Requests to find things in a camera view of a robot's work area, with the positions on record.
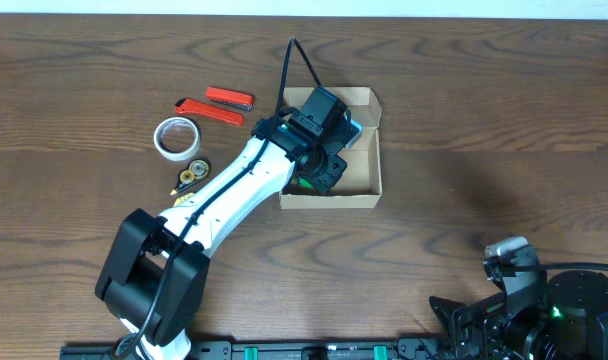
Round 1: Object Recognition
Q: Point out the green tape roll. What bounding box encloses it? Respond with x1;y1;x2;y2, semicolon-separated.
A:
294;177;313;189

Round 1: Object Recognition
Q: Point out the cardboard box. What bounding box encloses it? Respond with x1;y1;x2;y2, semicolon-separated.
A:
279;87;382;210

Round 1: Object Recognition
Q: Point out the white tape roll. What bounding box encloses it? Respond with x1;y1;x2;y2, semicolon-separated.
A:
153;116;201;162

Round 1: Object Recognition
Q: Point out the yellow sticky note pad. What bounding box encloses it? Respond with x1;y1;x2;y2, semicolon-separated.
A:
173;192;195;207

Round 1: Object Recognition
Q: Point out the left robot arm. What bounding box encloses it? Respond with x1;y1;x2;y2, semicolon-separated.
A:
95;86;363;359

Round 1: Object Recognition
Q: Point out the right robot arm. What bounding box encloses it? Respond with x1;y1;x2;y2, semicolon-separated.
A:
429;237;608;360

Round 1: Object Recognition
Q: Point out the black yellow correction tape dispenser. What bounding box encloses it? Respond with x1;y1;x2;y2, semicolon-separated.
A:
170;157;211;196

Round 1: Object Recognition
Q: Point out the orange utility knife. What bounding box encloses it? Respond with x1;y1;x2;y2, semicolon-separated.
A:
174;98;244;126

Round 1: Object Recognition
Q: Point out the black mounting rail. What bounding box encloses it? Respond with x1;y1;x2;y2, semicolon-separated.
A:
58;337;460;360

